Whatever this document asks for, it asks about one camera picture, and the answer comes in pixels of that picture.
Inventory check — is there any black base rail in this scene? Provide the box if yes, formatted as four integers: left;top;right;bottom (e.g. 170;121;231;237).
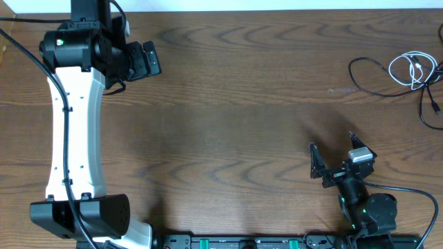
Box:
75;234;424;249

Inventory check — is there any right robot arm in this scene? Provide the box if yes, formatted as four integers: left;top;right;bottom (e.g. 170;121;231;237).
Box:
309;133;397;248

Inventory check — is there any white usb cable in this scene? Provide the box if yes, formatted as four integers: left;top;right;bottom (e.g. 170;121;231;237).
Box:
388;50;440;91

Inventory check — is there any thin black usb cable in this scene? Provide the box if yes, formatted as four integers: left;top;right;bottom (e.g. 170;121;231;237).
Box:
347;55;443;98

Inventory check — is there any thick black usb cable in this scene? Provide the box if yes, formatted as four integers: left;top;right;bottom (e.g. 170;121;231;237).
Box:
418;24;443;131

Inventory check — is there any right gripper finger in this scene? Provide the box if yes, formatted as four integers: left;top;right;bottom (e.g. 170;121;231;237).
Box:
309;142;327;178
350;132;366;149

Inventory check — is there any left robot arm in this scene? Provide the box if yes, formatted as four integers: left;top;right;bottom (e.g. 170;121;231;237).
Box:
30;1;161;248

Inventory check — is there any cardboard side panel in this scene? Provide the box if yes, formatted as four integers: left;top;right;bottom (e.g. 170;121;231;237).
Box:
0;0;16;62

